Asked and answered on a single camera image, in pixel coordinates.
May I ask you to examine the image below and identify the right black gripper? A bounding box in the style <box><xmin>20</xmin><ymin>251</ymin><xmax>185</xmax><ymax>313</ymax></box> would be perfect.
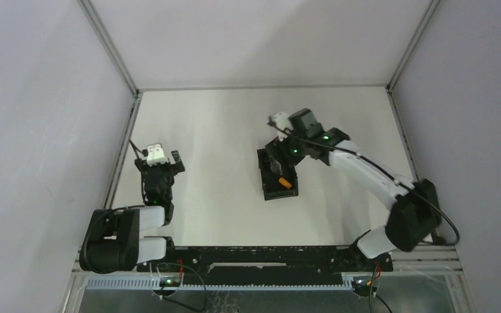
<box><xmin>266</xmin><ymin>127</ymin><xmax>311</xmax><ymax>173</ymax></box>

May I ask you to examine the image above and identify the orange handled screwdriver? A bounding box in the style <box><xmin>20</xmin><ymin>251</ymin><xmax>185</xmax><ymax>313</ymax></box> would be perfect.
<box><xmin>278</xmin><ymin>177</ymin><xmax>293</xmax><ymax>190</ymax></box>

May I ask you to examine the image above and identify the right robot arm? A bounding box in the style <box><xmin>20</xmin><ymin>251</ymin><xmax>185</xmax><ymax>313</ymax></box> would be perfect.
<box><xmin>264</xmin><ymin>108</ymin><xmax>461</xmax><ymax>271</ymax></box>

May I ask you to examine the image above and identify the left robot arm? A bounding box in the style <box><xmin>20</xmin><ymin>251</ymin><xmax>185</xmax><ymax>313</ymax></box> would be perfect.
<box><xmin>79</xmin><ymin>150</ymin><xmax>185</xmax><ymax>275</ymax></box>

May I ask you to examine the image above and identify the black plastic bin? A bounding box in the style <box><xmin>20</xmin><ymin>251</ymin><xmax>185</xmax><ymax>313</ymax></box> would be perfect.
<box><xmin>257</xmin><ymin>149</ymin><xmax>299</xmax><ymax>201</ymax></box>

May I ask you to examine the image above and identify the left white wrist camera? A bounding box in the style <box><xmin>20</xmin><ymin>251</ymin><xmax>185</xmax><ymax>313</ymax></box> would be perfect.
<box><xmin>145</xmin><ymin>143</ymin><xmax>168</xmax><ymax>166</ymax></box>

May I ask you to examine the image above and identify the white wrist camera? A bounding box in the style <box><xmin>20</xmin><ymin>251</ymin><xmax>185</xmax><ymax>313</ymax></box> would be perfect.
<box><xmin>145</xmin><ymin>143</ymin><xmax>168</xmax><ymax>166</ymax></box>
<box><xmin>268</xmin><ymin>112</ymin><xmax>293</xmax><ymax>142</ymax></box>

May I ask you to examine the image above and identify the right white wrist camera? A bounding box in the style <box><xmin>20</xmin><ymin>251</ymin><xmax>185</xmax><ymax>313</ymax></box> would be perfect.
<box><xmin>268</xmin><ymin>112</ymin><xmax>293</xmax><ymax>142</ymax></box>

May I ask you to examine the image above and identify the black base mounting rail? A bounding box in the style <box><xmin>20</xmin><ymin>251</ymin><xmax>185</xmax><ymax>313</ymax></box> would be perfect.
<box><xmin>161</xmin><ymin>245</ymin><xmax>394</xmax><ymax>273</ymax></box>

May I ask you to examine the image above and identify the left controller board with wires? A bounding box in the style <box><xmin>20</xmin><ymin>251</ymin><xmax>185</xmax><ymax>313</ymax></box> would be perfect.
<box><xmin>148</xmin><ymin>259</ymin><xmax>209</xmax><ymax>313</ymax></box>

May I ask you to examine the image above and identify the controller board with wires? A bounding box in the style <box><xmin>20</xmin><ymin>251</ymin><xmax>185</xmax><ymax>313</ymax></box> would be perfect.
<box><xmin>148</xmin><ymin>259</ymin><xmax>209</xmax><ymax>313</ymax></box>
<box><xmin>352</xmin><ymin>261</ymin><xmax>393</xmax><ymax>313</ymax></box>

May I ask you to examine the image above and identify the white slotted cable duct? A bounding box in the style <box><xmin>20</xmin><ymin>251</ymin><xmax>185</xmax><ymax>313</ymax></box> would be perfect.
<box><xmin>85</xmin><ymin>276</ymin><xmax>356</xmax><ymax>291</ymax></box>

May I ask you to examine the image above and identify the right controller board with wires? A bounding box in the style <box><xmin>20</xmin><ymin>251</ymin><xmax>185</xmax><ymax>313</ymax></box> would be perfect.
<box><xmin>352</xmin><ymin>261</ymin><xmax>393</xmax><ymax>313</ymax></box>

